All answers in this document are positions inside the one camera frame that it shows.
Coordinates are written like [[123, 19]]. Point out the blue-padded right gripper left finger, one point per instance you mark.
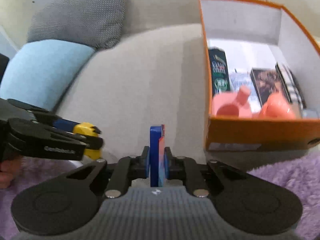
[[125, 171]]

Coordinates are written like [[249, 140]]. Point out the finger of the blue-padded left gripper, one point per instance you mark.
[[72, 124], [88, 141]]

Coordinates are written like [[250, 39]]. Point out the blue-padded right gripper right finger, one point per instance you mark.
[[187, 171]]

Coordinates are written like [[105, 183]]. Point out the yellow tape measure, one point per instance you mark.
[[92, 154]]

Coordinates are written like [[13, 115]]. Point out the blue Super Deer box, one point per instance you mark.
[[157, 149]]

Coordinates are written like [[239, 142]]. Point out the dark Clear shampoo bottle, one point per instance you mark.
[[219, 71]]

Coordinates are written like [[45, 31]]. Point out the white Vaseline lotion tube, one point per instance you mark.
[[244, 79]]

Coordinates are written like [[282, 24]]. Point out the anime art card box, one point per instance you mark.
[[266, 82]]

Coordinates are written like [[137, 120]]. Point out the plaid checkered case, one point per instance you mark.
[[291, 86]]

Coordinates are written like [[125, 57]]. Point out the person's left hand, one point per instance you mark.
[[9, 170]]

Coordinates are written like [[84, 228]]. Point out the light blue cushion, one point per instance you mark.
[[41, 72]]

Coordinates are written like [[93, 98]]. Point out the orange plastic toy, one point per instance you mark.
[[238, 104]]

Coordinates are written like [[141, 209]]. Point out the beige sofa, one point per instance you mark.
[[155, 74]]

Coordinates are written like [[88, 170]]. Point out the houndstooth black white cushion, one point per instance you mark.
[[94, 23]]

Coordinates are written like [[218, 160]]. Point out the purple fluffy blanket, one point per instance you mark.
[[239, 206]]

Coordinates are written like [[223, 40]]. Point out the orange cardboard box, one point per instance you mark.
[[260, 34]]

